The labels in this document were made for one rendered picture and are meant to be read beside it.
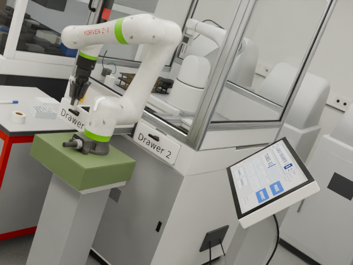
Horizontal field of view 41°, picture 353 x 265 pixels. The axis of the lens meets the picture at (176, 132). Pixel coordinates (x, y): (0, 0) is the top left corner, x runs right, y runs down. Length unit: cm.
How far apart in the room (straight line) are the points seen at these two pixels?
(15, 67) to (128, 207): 117
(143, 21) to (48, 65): 145
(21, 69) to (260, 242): 191
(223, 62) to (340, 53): 330
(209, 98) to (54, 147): 78
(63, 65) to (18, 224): 117
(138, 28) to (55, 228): 99
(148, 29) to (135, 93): 35
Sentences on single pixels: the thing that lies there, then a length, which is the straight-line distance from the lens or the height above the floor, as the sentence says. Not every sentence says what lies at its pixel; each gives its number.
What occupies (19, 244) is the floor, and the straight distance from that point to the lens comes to 294.
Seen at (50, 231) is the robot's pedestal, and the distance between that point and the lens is 230.
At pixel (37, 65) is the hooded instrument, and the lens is 324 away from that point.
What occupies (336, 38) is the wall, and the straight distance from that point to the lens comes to 549.
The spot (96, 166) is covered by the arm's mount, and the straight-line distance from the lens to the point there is 199.
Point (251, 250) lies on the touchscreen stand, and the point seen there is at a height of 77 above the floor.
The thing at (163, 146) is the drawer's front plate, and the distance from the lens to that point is 244.
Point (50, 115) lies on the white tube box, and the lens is 268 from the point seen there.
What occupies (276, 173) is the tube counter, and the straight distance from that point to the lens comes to 192.
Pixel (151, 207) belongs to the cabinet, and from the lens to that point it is 256.
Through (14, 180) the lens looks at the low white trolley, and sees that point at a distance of 259.
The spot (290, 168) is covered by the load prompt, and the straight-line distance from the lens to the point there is 190.
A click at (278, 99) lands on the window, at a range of 295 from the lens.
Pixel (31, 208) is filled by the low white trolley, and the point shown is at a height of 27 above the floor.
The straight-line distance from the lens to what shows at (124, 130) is 256.
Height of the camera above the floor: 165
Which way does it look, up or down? 16 degrees down
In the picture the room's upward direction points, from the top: 20 degrees clockwise
